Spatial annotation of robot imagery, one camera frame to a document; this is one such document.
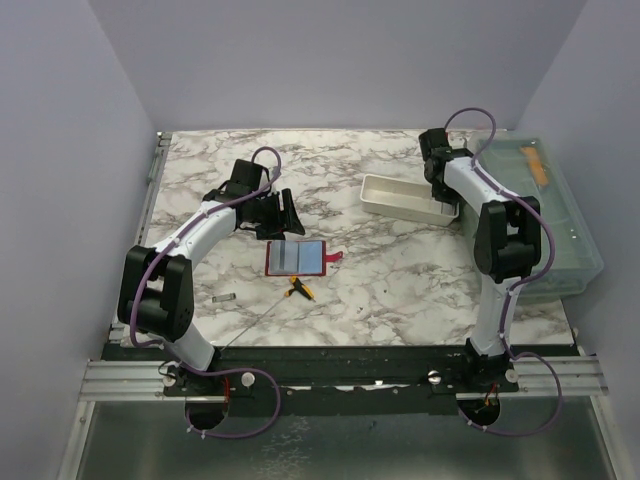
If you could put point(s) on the clear plastic storage box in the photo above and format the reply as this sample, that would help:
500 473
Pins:
577 260

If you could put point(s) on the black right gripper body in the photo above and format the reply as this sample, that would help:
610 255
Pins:
442 192

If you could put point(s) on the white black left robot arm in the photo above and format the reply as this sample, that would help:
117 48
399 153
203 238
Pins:
156 298

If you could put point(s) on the black aluminium mounting rail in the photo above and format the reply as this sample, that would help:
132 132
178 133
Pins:
334 381

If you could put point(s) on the yellow black T-handle hex key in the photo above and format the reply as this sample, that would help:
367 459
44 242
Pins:
297 286

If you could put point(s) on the red card holder wallet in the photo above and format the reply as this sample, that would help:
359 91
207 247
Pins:
298 258

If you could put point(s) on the white rectangular plastic tray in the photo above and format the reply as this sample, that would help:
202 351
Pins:
403 200

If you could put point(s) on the small metal bar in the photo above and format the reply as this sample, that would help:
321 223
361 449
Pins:
223 298

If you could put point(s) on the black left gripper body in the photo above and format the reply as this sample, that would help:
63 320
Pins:
267 210

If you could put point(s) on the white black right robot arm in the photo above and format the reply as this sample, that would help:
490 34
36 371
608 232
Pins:
507 243

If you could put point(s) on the orange tool in box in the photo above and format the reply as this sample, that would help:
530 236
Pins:
535 165

